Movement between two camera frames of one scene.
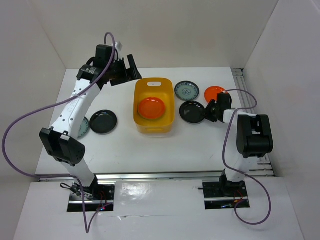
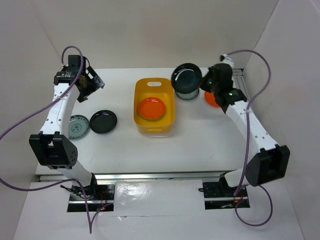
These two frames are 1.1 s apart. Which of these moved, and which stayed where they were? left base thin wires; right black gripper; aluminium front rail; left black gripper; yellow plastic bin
Moved: left black gripper; right black gripper
Stayed: yellow plastic bin; aluminium front rail; left base thin wires
